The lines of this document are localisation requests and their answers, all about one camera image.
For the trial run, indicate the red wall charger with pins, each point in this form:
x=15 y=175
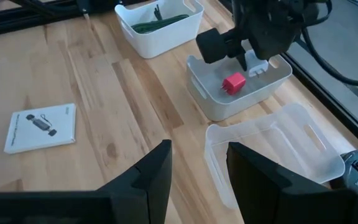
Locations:
x=234 y=83

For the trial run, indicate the white plastic bin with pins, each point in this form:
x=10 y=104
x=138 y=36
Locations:
x=166 y=40
x=228 y=105

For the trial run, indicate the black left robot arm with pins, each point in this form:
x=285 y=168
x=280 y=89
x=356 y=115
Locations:
x=275 y=7

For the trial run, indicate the white cardboard box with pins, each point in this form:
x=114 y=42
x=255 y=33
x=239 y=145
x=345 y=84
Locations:
x=42 y=137

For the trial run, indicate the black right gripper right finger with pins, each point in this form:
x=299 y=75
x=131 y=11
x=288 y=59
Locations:
x=275 y=202

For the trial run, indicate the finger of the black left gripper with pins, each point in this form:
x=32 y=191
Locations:
x=211 y=46

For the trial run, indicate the white wall charger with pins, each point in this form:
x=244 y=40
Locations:
x=256 y=65

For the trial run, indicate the clear plastic bin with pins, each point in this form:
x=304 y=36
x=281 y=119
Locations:
x=291 y=149

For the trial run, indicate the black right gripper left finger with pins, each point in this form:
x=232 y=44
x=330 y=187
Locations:
x=141 y=199

